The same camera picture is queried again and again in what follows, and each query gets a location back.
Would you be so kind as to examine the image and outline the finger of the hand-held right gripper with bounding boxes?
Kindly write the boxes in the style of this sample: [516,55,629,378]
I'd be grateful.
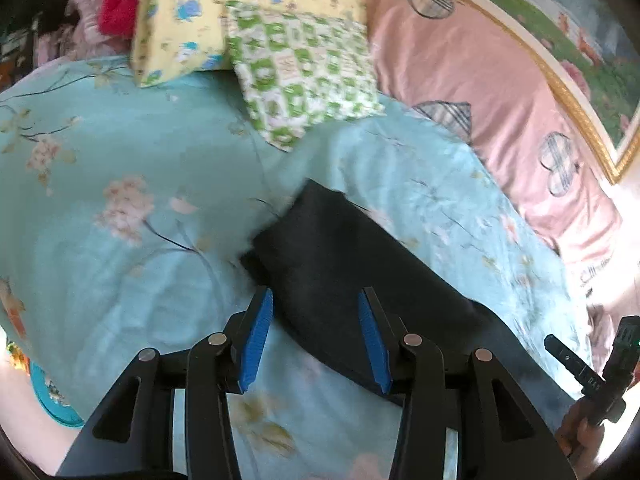
[544,334,607,397]

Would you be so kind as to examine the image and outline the person's right hand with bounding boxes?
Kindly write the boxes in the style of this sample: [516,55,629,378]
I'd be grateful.
[555,399,608,461]

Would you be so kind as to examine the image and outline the pink quilt with plaid hearts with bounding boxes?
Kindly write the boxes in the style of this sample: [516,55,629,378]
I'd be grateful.
[345,0,626,311]

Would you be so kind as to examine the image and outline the black pants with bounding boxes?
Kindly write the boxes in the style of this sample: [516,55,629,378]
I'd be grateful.
[240,178,576,431]

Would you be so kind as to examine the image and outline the green checkered pillow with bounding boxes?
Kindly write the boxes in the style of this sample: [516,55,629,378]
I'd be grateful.
[225,2,386,152]

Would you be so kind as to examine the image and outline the light blue floral blanket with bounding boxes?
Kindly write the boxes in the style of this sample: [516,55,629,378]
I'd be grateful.
[0,55,596,480]

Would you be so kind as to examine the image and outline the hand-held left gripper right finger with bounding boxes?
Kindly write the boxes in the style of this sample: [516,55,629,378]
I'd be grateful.
[357,286,578,480]

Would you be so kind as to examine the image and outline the teal round object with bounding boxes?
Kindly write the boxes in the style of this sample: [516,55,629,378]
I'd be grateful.
[29,359,87,429]

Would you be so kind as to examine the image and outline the pink crumpled clothes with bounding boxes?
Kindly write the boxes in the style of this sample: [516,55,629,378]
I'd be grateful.
[35,0,132,67]

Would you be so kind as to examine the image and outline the yellow cartoon print pillow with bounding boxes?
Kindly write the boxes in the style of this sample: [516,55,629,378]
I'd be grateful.
[131,0,368,88]

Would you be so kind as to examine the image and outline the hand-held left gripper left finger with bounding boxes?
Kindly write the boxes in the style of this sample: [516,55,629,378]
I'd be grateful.
[57,286,275,480]

